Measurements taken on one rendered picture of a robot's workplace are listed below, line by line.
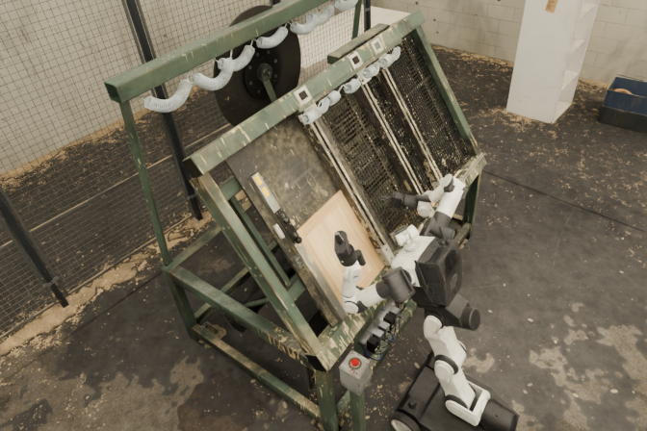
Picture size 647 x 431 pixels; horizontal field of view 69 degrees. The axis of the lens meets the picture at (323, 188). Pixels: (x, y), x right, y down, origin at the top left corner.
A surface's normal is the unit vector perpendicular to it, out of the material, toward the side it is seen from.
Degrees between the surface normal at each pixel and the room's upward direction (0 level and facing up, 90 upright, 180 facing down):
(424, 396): 0
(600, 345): 0
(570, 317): 0
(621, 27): 90
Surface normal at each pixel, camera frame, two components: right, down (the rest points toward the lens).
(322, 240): 0.64, -0.15
